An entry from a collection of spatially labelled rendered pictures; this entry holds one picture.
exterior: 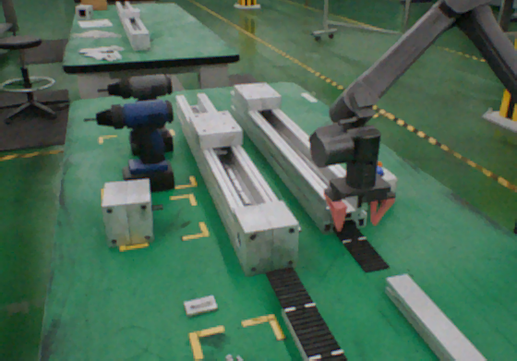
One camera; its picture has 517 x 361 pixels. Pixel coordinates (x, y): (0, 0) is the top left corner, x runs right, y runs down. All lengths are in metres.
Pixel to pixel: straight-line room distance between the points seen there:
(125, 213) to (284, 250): 0.32
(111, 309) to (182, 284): 0.13
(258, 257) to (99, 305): 0.28
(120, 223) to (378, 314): 0.51
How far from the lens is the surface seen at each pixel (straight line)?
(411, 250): 1.01
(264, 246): 0.87
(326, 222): 1.01
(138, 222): 0.99
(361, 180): 0.90
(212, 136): 1.20
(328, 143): 0.84
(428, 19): 1.12
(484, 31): 1.21
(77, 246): 1.05
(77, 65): 2.60
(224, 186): 1.02
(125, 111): 1.13
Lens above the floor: 1.33
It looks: 25 degrees down
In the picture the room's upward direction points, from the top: straight up
